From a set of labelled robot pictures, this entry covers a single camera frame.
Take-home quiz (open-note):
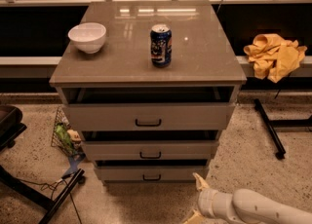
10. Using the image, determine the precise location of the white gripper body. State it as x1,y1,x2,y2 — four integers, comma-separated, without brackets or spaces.
198,188,232,220

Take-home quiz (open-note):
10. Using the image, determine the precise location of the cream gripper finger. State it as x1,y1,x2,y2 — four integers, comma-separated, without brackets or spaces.
182,209,205,224
193,172,210,191

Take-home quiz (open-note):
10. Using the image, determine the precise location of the grey drawer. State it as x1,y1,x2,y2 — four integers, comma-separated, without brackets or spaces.
82,131,218,161
58,86,237,131
95,160,208,182

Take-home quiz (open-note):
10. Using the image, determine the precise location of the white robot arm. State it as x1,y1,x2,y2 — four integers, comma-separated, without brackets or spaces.
183,172,312,224

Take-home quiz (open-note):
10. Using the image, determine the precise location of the grey drawer cabinet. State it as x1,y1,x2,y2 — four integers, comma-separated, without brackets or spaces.
49,0,248,187

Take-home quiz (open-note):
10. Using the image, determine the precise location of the black stand leg right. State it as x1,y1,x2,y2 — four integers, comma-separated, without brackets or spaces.
253,99,312,160

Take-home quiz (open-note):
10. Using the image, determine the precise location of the black stand leg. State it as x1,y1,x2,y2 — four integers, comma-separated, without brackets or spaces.
253,99,312,160
0,164,86,224

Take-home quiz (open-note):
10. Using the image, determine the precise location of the blue tape strip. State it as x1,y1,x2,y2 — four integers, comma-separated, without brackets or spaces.
61,153,85,179

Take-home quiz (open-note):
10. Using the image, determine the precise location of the yellow crumpled cloth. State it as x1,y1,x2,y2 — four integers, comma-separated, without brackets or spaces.
244,34,307,83

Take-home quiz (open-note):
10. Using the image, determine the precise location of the green bottle in basket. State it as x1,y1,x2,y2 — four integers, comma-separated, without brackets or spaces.
55,123,72,149

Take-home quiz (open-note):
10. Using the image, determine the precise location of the blue soda can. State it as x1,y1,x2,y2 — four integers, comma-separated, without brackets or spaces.
150,23,172,67

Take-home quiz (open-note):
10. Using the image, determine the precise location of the black stand leg left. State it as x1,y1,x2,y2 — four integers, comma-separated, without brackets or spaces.
0,164,86,224

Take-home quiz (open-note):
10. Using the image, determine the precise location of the white ceramic bowl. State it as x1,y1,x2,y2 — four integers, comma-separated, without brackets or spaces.
68,22,106,54

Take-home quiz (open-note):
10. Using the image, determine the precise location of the black office chair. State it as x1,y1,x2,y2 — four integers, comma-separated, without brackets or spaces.
0,105,26,151

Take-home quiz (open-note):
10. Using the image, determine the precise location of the black floor cable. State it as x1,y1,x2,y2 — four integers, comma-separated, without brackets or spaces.
18,177,84,224

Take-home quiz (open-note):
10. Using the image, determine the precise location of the wire mesh basket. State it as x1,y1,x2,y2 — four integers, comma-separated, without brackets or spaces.
51,106,82,157

